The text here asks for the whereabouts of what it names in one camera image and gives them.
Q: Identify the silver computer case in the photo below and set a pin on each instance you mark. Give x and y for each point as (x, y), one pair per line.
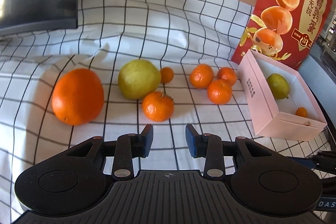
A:
(329, 16)

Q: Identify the red printed bag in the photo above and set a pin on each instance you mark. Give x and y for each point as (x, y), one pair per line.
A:
(288, 16)

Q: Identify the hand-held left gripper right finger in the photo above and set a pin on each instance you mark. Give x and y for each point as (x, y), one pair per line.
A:
(191, 144)

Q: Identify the large yellow-green fruit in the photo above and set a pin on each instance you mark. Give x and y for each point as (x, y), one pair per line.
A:
(137, 79)

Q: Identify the mandarin with stem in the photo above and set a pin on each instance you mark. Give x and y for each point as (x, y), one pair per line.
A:
(158, 107)

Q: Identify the pink cardboard box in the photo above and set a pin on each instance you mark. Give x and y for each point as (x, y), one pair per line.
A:
(258, 98)

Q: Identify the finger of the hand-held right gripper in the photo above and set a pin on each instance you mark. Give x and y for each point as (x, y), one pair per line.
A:
(326, 161)

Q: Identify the white checked cloth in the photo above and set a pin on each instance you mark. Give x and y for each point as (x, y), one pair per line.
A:
(183, 29)

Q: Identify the large orange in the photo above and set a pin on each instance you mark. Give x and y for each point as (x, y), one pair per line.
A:
(77, 96)

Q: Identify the small mandarin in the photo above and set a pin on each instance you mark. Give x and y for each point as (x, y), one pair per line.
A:
(167, 75)

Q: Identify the green pear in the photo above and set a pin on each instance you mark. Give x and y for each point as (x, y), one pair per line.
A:
(277, 86)

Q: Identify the tiny kumquat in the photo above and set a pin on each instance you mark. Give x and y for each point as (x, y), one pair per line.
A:
(301, 112)

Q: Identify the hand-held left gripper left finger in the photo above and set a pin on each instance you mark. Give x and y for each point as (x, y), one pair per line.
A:
(147, 144)

